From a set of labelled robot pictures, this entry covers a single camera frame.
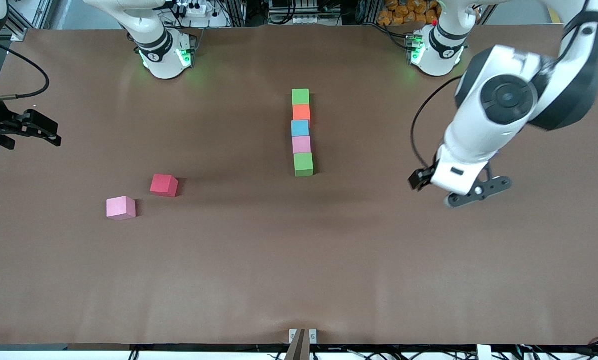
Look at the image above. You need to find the orange crinkled bag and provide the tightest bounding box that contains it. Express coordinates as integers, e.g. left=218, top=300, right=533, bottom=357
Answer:
left=377, top=0, right=440, bottom=27

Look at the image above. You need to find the aluminium frame profile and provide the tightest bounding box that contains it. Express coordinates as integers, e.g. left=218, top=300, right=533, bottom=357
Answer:
left=4, top=0, right=55, bottom=42

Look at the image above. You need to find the white power strip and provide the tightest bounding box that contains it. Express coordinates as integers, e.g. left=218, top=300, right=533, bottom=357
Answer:
left=175, top=0, right=211, bottom=19

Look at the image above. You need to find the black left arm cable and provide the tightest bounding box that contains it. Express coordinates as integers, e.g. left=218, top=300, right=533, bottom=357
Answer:
left=410, top=0, right=598, bottom=171

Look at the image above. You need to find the metal table edge bracket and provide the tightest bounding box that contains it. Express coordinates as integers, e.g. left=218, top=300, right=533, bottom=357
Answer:
left=285, top=328, right=318, bottom=360

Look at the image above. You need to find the crimson foam cube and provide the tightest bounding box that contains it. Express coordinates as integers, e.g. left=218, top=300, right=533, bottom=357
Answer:
left=150, top=174, right=179, bottom=198

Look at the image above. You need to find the grey electronics unit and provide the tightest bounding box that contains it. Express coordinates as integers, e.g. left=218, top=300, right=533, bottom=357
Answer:
left=266, top=0, right=330, bottom=26

